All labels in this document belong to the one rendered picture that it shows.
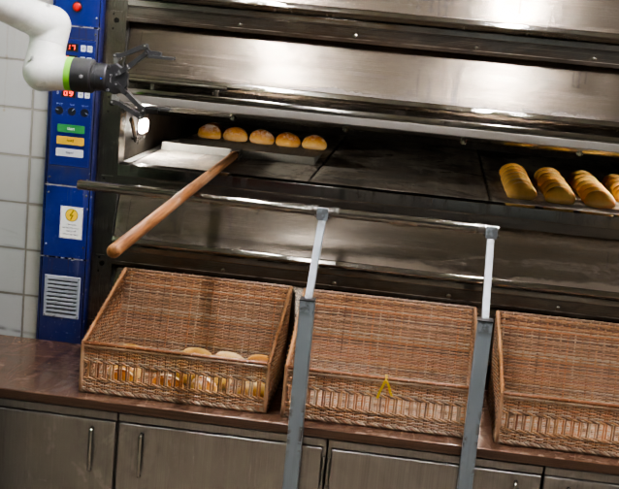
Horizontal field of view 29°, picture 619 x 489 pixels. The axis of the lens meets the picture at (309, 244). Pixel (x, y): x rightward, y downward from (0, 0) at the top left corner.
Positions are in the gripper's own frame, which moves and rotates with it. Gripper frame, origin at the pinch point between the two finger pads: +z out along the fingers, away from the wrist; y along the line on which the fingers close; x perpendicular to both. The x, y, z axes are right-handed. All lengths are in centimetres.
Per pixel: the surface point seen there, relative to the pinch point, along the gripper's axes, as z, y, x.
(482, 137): 87, 9, -39
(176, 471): 10, 109, -1
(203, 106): 2.6, 8.6, -40.3
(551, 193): 112, 28, -69
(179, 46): -9, -8, -57
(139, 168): -19, 32, -55
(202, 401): 15, 89, -5
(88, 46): -37, -5, -52
